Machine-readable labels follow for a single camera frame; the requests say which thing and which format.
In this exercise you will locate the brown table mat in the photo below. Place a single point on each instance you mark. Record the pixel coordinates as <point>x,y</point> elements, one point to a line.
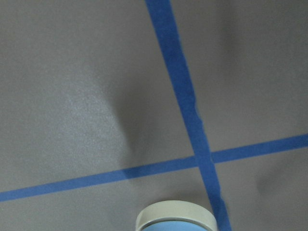
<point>90,128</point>

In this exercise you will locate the blue and cream bell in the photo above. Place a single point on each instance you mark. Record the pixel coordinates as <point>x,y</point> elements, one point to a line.
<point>175,215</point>

